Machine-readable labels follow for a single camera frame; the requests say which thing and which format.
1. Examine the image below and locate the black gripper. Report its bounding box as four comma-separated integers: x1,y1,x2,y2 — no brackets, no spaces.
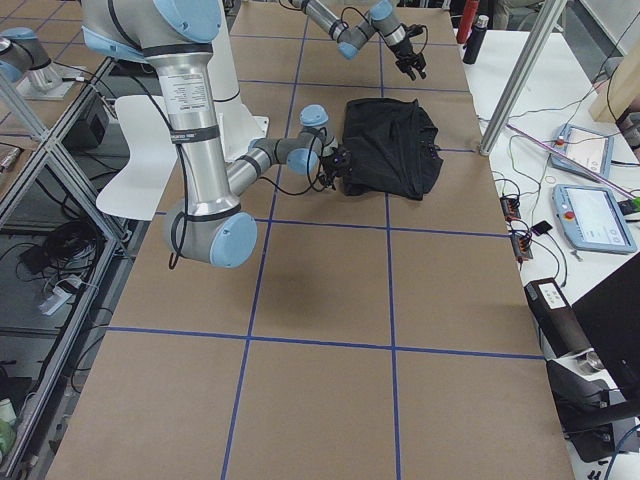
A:
319,146,352,191
389,37,427,79

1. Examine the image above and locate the black graphic t-shirt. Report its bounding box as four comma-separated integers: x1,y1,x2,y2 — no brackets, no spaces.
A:
342,98,443,201

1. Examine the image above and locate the black water bottle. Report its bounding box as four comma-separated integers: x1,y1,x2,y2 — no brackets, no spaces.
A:
462,15,489,65

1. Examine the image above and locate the red water bottle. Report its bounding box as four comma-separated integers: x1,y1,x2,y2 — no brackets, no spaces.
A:
456,0,480,45

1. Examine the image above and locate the far teach pendant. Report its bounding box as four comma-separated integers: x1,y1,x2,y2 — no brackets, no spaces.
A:
553,124,614,178

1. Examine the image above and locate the teach pendant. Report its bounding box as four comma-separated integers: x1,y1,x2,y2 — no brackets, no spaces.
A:
553,124,614,178
552,184,637,254

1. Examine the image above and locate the white plastic chair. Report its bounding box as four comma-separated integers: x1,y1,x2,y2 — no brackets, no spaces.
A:
96,95,177,221

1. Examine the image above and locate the near teach pendant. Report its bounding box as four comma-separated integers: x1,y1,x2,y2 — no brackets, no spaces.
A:
552,184,637,254

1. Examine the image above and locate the brown black box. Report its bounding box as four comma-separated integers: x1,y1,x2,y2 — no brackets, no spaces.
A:
524,278,591,357

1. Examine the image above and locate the black monitor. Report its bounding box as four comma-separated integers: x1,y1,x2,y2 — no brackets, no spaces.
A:
573,255,639,398

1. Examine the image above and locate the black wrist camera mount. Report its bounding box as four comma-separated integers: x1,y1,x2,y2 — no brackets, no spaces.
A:
403,24,429,49

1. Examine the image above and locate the left black braided cable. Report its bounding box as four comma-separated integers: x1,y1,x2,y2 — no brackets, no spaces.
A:
277,0,381,36

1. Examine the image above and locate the black braided cable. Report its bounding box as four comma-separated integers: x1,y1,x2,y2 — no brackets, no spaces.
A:
89,54,331,271
277,0,381,36

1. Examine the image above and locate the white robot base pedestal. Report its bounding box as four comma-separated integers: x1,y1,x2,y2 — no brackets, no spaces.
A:
208,1,269,163

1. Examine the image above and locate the aluminium frame post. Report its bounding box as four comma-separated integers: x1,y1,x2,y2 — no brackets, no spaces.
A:
479,0,567,156

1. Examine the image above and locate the right black braided cable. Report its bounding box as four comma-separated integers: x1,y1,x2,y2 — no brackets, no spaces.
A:
89,54,331,271

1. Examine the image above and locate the aluminium frame rail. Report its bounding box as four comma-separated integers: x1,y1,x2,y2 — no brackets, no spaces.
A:
1,60,126,479

